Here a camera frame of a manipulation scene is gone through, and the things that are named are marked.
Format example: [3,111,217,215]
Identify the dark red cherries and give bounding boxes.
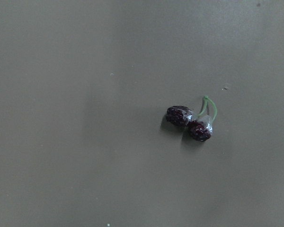
[165,96,218,142]

